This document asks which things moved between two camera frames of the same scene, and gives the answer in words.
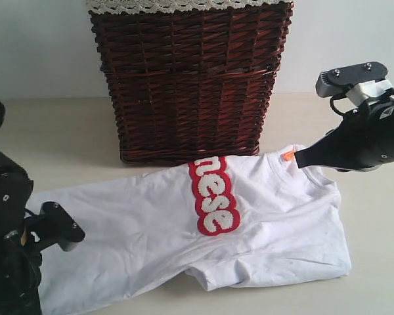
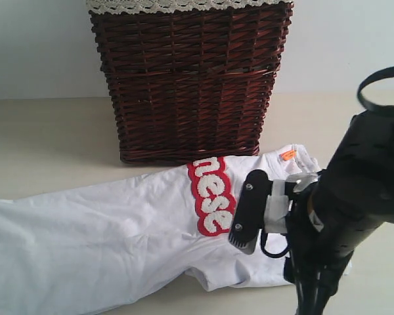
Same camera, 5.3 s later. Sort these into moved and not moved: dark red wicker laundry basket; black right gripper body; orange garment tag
Moved: black right gripper body
Not moved: dark red wicker laundry basket; orange garment tag
